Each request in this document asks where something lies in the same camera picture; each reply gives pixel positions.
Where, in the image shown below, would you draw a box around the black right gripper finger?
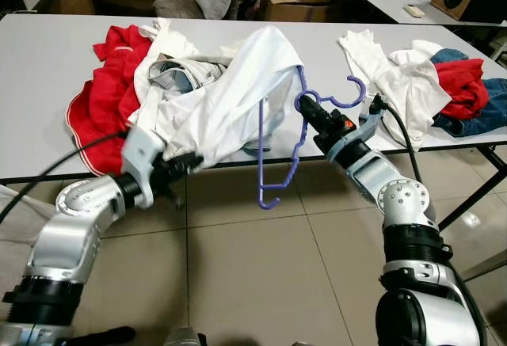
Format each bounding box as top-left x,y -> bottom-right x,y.
299,94 -> 327,130
306,93 -> 337,121

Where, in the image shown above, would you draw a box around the plain white t-shirt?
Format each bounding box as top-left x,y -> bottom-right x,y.
154,25 -> 308,166

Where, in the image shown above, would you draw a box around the light washed denim garment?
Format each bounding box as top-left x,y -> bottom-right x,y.
149,55 -> 232,95

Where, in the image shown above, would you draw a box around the white collared shirt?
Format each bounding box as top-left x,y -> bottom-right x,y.
338,29 -> 451,143

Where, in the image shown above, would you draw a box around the red garment with white stripe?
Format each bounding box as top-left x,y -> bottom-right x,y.
66,23 -> 155,177

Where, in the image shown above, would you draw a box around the open brown cardboard box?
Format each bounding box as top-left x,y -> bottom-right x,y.
261,0 -> 332,22

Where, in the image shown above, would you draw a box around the small red crumpled garment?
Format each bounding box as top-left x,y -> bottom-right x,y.
434,57 -> 486,121

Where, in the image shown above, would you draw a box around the white remote control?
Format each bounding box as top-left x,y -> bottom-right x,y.
402,4 -> 427,19

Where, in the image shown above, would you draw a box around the blue denim jeans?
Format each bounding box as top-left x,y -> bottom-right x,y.
432,48 -> 507,139

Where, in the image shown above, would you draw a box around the white table with black legs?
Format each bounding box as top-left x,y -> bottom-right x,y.
0,12 -> 507,232

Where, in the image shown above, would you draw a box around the grey robot left foot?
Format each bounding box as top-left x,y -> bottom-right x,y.
162,326 -> 204,346

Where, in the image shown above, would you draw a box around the pale grey right wrist camera mount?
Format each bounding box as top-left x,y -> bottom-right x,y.
323,111 -> 383,162

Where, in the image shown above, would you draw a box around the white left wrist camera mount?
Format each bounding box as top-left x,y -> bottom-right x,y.
120,124 -> 167,204

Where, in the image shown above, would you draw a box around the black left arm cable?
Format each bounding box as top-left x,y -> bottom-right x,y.
0,128 -> 132,224

